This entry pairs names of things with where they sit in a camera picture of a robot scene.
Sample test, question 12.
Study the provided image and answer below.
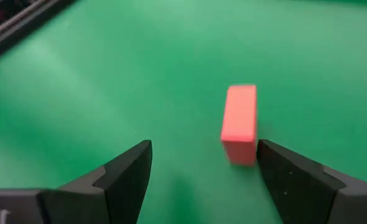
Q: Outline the green table mat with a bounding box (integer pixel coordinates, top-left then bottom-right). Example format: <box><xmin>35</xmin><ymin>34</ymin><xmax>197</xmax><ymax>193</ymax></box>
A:
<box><xmin>0</xmin><ymin>0</ymin><xmax>367</xmax><ymax>224</ymax></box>

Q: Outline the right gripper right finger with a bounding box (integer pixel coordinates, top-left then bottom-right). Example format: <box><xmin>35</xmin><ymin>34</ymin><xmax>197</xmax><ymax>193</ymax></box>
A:
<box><xmin>257</xmin><ymin>138</ymin><xmax>367</xmax><ymax>224</ymax></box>

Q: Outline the black table frame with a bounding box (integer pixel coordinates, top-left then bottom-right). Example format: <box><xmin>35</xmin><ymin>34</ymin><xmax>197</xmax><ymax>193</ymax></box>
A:
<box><xmin>0</xmin><ymin>0</ymin><xmax>77</xmax><ymax>65</ymax></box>

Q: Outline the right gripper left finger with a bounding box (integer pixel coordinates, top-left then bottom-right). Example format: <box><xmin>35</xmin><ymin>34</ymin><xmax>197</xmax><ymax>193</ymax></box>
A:
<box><xmin>0</xmin><ymin>139</ymin><xmax>154</xmax><ymax>224</ymax></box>

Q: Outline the red block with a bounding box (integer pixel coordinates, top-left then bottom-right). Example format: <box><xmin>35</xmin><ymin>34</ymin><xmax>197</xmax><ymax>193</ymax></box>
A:
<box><xmin>220</xmin><ymin>83</ymin><xmax>259</xmax><ymax>167</ymax></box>

